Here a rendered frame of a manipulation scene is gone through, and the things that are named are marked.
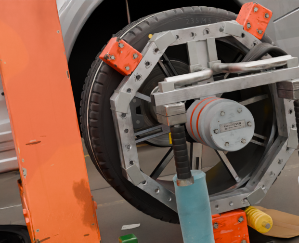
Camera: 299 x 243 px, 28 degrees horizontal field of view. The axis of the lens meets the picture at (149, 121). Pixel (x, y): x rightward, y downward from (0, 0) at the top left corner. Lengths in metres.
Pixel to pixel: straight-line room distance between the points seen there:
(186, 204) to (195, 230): 0.08
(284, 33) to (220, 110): 0.79
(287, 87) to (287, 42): 0.72
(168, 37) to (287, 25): 0.74
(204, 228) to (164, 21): 0.59
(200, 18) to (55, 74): 0.50
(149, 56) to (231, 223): 0.54
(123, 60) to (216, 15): 0.34
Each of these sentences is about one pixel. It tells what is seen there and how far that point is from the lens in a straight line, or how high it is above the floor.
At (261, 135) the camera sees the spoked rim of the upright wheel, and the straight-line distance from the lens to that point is 1.91.
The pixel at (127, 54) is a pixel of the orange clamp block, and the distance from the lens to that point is 1.64.
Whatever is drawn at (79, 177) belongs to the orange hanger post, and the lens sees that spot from 1.55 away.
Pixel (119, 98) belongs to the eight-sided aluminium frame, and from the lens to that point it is 1.64.
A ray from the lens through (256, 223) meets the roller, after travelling 1.85.
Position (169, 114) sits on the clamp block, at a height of 0.93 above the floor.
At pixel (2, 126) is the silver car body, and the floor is 0.90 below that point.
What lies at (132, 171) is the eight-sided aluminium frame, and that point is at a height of 0.76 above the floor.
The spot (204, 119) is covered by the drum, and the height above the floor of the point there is 0.88.
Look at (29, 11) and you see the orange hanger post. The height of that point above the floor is 1.22.
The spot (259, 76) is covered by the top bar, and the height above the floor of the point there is 0.97.
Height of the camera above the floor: 1.15
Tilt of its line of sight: 9 degrees down
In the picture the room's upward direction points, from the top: 9 degrees counter-clockwise
